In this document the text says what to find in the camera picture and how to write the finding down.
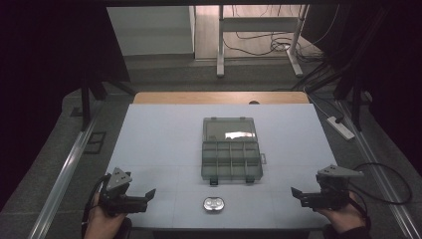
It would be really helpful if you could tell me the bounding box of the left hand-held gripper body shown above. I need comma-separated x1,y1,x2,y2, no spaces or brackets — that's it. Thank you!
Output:
99,166,149,218

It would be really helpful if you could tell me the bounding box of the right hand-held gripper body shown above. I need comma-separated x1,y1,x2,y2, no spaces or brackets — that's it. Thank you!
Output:
300,164,365,211

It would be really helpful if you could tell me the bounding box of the small silver oval case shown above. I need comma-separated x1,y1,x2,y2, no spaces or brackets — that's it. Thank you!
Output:
202,196,226,213

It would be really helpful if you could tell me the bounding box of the clear grey compartment box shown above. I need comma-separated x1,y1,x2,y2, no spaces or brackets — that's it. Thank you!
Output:
200,116,268,186

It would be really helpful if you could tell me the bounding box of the person's right hand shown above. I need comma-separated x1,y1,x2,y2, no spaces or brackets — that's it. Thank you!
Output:
315,193,370,235

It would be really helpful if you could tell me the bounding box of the person's left hand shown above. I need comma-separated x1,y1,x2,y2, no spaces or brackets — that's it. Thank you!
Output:
84,193,129,239

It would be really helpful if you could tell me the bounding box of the white table mat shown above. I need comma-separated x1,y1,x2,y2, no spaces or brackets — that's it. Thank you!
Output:
105,103,338,231

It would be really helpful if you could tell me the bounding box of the white power strip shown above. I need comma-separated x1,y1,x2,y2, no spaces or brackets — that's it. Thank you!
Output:
325,116,356,141

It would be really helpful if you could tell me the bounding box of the black metal stand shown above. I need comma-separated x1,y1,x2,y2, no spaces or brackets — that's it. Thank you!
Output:
79,74,137,132
333,74,366,132

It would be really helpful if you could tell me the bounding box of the wooden table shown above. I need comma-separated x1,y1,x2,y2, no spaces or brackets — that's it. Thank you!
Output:
132,91,311,106

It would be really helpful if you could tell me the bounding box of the white cabinet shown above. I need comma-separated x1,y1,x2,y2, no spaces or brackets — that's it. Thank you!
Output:
105,5,196,58

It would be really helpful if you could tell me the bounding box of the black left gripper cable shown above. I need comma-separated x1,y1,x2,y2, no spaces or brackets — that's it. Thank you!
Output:
81,173,111,235

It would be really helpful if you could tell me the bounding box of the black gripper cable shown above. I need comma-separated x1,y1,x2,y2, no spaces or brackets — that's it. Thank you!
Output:
81,173,111,235
344,161,413,206

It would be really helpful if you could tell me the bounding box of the aluminium rail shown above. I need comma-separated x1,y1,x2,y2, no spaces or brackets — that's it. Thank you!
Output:
27,99,105,239
334,99,422,239

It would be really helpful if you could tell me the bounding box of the dark floor frame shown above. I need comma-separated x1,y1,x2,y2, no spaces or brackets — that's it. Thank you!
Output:
83,130,107,155

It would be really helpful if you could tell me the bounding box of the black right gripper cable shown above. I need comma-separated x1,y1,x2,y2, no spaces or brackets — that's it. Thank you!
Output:
344,161,413,206

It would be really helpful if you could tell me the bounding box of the black power strip cable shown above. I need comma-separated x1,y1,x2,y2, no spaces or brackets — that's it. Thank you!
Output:
307,91,346,124

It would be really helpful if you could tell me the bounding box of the tangle of black floor cables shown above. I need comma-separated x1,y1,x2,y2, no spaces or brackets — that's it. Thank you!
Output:
221,4,342,65

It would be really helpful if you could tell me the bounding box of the white desk frame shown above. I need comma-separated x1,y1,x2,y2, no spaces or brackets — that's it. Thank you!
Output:
215,4,311,80

